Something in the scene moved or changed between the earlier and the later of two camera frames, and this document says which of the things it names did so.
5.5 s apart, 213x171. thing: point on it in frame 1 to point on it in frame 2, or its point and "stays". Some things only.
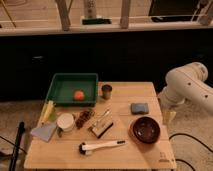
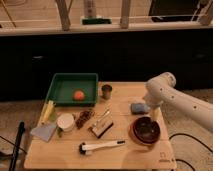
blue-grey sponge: [139, 108] stays
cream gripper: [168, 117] to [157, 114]
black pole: [13, 164] stays
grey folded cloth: [44, 132] stays
